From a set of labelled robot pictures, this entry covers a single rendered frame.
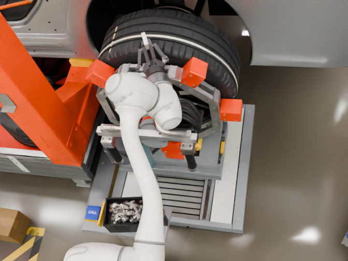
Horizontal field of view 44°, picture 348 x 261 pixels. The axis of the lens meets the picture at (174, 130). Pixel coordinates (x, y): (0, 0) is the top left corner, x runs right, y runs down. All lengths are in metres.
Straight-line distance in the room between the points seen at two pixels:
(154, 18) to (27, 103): 0.62
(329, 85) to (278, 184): 0.79
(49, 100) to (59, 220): 1.07
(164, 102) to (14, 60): 0.61
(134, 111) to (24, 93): 0.56
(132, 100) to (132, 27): 0.54
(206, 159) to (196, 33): 0.92
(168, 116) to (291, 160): 1.41
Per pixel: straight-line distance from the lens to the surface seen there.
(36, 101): 1.86
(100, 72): 1.80
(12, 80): 1.71
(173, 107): 1.45
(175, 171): 2.54
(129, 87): 1.35
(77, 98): 2.22
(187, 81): 1.68
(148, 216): 1.41
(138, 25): 1.84
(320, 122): 2.87
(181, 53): 1.71
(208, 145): 2.52
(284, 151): 2.75
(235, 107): 1.85
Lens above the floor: 2.45
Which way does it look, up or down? 59 degrees down
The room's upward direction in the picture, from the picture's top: 18 degrees counter-clockwise
